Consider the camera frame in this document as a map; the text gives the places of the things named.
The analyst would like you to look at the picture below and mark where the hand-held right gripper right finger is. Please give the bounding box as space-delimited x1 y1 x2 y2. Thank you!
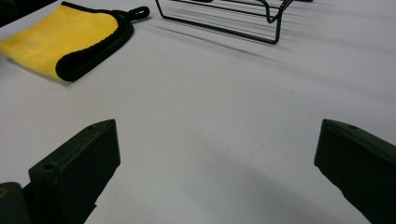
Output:
313 119 396 224

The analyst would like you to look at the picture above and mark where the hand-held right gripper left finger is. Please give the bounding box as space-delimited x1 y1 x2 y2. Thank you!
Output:
23 119 121 224

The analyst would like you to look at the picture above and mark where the yellow cloth with black trim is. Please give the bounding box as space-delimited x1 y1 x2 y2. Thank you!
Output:
0 1 151 83

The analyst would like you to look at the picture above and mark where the black wire rack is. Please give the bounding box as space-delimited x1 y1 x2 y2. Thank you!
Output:
154 0 315 45

